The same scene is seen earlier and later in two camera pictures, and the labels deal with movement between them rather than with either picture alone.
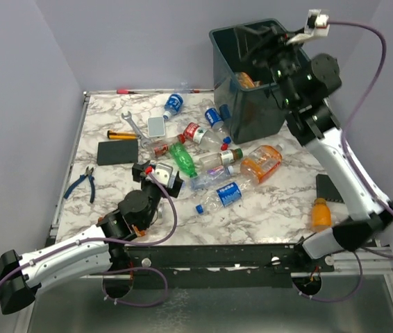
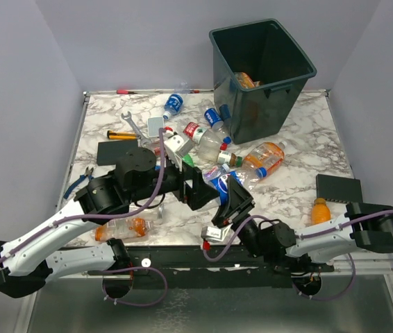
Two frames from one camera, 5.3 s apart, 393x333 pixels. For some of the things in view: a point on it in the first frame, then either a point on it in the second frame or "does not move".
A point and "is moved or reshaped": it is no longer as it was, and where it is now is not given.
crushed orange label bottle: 244,81 does not move
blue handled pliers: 88,173 does not move
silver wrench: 144,140 does not move
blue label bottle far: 173,105 does not move
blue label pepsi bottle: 225,195 is moved or reshaped
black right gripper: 266,35 -> 240,203
